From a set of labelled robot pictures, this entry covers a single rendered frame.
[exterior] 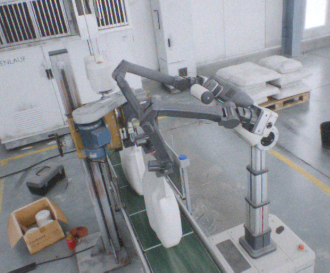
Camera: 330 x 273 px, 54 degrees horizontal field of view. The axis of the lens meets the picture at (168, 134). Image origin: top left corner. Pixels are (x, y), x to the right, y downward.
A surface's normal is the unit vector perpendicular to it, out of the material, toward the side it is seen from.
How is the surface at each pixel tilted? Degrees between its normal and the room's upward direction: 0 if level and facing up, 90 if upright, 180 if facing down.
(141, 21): 90
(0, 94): 91
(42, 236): 90
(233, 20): 90
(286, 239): 0
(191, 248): 0
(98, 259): 0
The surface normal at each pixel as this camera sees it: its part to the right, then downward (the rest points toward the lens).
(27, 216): 0.58, 0.31
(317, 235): -0.12, -0.88
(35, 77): 0.36, 0.39
